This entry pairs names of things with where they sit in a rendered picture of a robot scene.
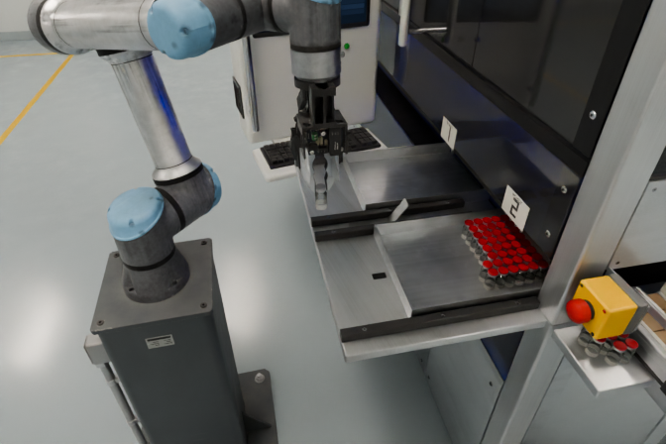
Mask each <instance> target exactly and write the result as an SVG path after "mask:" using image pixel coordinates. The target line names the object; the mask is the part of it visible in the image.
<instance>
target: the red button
mask: <svg viewBox="0 0 666 444"><path fill-rule="evenodd" d="M566 312H567V315H568V317H569V318H570V319H571V321H573V322H574V323H577V324H583V323H588V322H589V321H590V320H591V316H592V313H591V309H590V306H589V305H588V303H587V302H586V301H585V300H584V299H582V298H575V299H571V300H569V301H568V302H567V304H566Z"/></svg>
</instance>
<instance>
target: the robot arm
mask: <svg viewBox="0 0 666 444"><path fill-rule="evenodd" d="M27 21H28V26H29V29H30V31H31V33H32V35H33V36H34V38H35V39H36V40H37V41H38V42H39V43H40V44H41V45H42V46H43V47H44V48H46V49H47V50H49V51H52V52H54V53H57V54H61V55H82V54H85V53H87V52H89V51H92V50H96V51H97V54H98V56H99V57H100V58H102V59H103V60H105V61H107V62H109V63H110V64H111V66H112V68H113V71H114V73H115V75H116V78H117V80H118V82H119V85H120V87H121V89H122V91H123V94H124V96H125V98H126V101H127V103H128V105H129V108H130V110H131V112H132V115H133V117H134V119H135V121H136V124H137V126H138V128H139V131H140V133H141V135H142V138H143V140H144V142H145V145H146V147H147V149H148V151H149V154H150V156H151V158H152V161H153V163H154V165H155V170H154V172H153V174H152V178H153V181H154V183H155V185H156V187H155V188H152V187H148V186H142V187H138V188H137V189H134V188H132V189H130V190H127V191H125V192H124V193H122V194H120V195H119V196H118V197H116V198H115V199H114V200H113V202H112V203H111V204H110V206H109V208H108V212H107V220H108V223H109V230H110V233H111V235H112V236H113V238H114V241H115V243H116V246H117V249H118V251H119V254H120V257H121V259H122V262H123V272H122V285H123V288H124V291H125V293H126V295H127V296H128V297H129V298H130V299H132V300H134V301H136V302H140V303H155V302H160V301H163V300H166V299H168V298H170V297H172V296H174V295H176V294H177V293H179V292H180V291H181V290H182V289H183V288H184V287H185V285H186V284H187V282H188V280H189V275H190V271H189V267H188V263H187V261H186V259H185V258H184V257H183V255H182V254H181V253H180V252H179V251H178V249H177V248H176V247H175V245H174V241H173V236H174V235H176V234H177V233H179V232H180V231H181V230H183V229H184V228H186V227H187V226H189V225H190V224H191V223H193V222H194V221H196V220H197V219H198V218H200V217H201V216H203V215H205V214H207V213H208V212H209V211H210V210H211V209H212V208H213V207H214V206H216V205H217V204H218V202H219V200H220V198H221V194H222V188H221V183H220V180H219V177H218V175H217V173H216V172H215V171H214V172H213V168H212V167H211V166H209V165H208V164H206V163H202V162H201V159H200V158H197V157H195V156H193V155H192V154H191V152H190V149H189V146H188V144H187V141H186V139H185V137H184V134H183V132H182V129H181V127H180V124H179V121H178V119H177V116H176V114H175V111H174V109H173V106H172V103H171V101H170V98H169V96H168V93H167V89H166V86H165V84H164V81H163V79H162V76H161V73H160V71H159V68H158V66H157V63H156V60H155V58H154V55H153V51H160V52H161V53H163V54H166V55H167V56H168V57H169V58H172V59H185V58H189V57H197V56H201V55H204V54H205V53H207V52H208V51H210V50H213V49H216V48H218V47H221V46H224V45H227V44H229V43H232V42H235V41H238V40H240V39H243V38H246V37H248V36H251V35H253V34H255V33H258V32H261V31H272V32H281V33H289V41H290V58H291V71H292V74H293V75H294V86H295V87H296V88H298V89H300V91H299V93H298V96H297V98H296V100H297V107H298V114H296V115H295V116H294V117H293V119H294V121H295V122H296V123H295V127H292V128H290V130H291V136H290V148H291V152H292V154H293V156H294V158H295V160H296V163H297V165H298V167H299V170H300V172H301V174H302V177H303V179H304V181H305V183H306V185H307V186H308V187H309V188H310V189H311V191H312V192H316V184H315V179H314V177H313V176H314V168H313V166H312V164H313V161H314V160H315V154H319V155H320V154H323V156H324V158H325V160H326V163H325V165H324V167H325V170H326V172H325V176H324V179H325V185H326V190H330V188H331V187H332V185H333V183H334V182H335V180H337V181H339V180H340V171H339V168H340V163H341V156H342V154H343V152H345V154H346V155H347V154H348V123H347V122H346V120H345V119H344V117H343V116H342V114H341V112H340V111H339V109H337V110H335V108H334V96H336V87H338V86H339V85H340V83H341V80H340V72H341V57H344V56H345V53H344V52H343V51H341V0H33V1H32V3H31V4H30V6H29V9H28V14H27Z"/></svg>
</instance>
